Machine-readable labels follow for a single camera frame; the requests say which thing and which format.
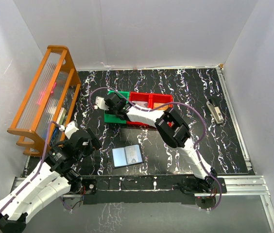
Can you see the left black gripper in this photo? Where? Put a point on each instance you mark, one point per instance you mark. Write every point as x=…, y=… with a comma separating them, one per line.
x=94, y=142

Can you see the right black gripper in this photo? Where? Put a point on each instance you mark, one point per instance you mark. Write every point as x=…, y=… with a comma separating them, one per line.
x=114, y=107

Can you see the green plastic bin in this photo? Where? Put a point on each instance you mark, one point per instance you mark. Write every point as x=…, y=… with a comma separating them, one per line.
x=109, y=118

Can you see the red double plastic bin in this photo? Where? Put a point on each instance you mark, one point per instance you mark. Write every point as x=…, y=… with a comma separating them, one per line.
x=150, y=98

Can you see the black silver stapler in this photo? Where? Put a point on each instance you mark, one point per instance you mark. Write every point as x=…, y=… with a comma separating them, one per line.
x=215, y=110

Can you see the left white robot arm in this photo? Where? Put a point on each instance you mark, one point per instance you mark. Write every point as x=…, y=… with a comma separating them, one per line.
x=52, y=178

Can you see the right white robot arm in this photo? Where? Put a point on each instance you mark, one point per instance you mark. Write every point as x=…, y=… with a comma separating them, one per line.
x=172, y=128

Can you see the silver credit card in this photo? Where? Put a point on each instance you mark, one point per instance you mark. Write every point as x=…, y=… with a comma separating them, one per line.
x=141, y=103

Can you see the orange credit card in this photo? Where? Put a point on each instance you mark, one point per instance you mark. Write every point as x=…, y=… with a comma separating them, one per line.
x=160, y=106

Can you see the white eraser box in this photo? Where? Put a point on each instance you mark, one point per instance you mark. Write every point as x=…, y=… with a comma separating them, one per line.
x=61, y=116

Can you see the wooden shelf rack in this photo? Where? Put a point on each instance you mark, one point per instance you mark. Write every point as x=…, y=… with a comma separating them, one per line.
x=55, y=85

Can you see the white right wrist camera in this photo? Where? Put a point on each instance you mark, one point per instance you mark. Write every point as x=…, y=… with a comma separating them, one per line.
x=100, y=104

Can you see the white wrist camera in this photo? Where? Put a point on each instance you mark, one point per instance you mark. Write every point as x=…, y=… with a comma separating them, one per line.
x=100, y=104
x=71, y=127

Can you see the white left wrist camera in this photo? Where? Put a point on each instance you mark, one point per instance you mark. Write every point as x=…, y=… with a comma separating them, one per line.
x=71, y=127

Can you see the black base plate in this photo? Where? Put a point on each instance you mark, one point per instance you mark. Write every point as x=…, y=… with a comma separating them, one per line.
x=181, y=188

